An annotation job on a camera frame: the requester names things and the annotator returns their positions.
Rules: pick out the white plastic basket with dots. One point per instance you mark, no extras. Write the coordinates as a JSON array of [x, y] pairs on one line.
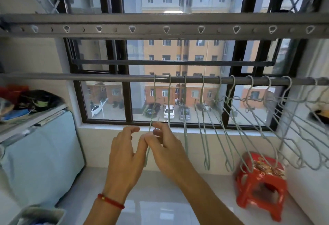
[[38, 215]]

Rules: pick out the person's left forearm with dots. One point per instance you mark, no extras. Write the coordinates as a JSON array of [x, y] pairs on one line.
[[105, 213]]

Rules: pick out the red plastic stool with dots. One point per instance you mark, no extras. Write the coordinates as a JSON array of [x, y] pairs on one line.
[[246, 188]]

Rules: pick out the orange apartment building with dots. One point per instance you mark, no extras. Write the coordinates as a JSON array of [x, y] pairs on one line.
[[200, 50]]

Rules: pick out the grey perforated drying rail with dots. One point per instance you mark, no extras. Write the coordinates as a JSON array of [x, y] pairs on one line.
[[154, 22]]

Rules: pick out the pile of clutter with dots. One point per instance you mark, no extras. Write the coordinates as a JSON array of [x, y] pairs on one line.
[[30, 101]]

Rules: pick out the dark window frame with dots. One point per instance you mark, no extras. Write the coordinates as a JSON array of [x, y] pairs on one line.
[[126, 99]]

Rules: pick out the person's left thumb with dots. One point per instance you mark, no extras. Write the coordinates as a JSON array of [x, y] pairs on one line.
[[142, 146]]

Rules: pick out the black parked car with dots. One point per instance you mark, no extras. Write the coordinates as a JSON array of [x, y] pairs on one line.
[[150, 111]]

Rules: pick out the person's right forearm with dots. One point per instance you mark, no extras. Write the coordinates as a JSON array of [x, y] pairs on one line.
[[205, 201]]

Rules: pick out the person's left hand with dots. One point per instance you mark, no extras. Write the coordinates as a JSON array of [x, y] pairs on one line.
[[120, 160]]

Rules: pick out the dark thin outer bar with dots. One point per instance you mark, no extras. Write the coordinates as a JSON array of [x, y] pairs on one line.
[[154, 62]]

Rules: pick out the small white parked car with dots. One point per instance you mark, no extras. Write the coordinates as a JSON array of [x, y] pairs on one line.
[[96, 110]]

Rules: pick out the person's right hand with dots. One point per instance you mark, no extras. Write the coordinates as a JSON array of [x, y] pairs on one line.
[[171, 155]]

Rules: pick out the grey round drying pole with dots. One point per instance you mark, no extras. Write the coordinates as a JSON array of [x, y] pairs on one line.
[[77, 76]]

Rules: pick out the washing machine with blue cover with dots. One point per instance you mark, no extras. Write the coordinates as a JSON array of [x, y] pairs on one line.
[[41, 155]]

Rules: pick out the person's right thumb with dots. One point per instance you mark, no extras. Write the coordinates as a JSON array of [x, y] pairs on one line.
[[150, 144]]

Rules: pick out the grey parked car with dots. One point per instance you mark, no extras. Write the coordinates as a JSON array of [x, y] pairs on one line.
[[184, 114]]

